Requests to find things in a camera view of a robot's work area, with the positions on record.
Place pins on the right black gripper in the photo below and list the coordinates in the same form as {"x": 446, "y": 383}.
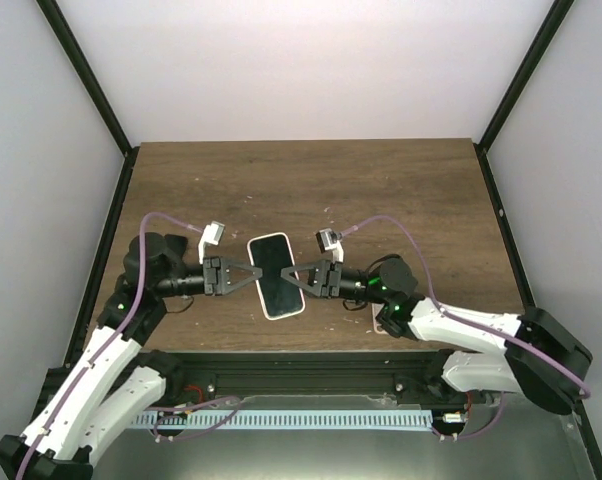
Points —
{"x": 325, "y": 278}

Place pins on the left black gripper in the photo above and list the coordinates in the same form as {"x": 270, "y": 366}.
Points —
{"x": 223, "y": 266}

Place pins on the black smartphone green edge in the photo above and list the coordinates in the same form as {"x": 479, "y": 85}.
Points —
{"x": 276, "y": 277}

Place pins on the beige phone case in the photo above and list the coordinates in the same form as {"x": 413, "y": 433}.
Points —
{"x": 266, "y": 310}
{"x": 376, "y": 325}

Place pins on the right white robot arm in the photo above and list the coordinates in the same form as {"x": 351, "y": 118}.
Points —
{"x": 531, "y": 354}

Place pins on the metal sheet front plate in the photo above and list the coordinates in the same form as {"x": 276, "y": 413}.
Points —
{"x": 525, "y": 443}

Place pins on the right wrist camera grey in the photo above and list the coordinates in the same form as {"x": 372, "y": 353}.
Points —
{"x": 329, "y": 241}

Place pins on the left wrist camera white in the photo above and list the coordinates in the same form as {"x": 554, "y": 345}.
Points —
{"x": 210, "y": 236}

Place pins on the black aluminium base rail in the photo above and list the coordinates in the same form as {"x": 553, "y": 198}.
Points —
{"x": 405, "y": 375}

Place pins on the light blue slotted cable duct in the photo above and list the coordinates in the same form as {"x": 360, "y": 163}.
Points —
{"x": 384, "y": 420}

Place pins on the left black frame post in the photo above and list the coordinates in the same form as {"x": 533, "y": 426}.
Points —
{"x": 62, "y": 30}

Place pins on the black frame post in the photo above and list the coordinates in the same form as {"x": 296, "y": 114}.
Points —
{"x": 543, "y": 38}
{"x": 62, "y": 30}

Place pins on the right black frame post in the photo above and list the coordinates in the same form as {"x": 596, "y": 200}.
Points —
{"x": 543, "y": 38}

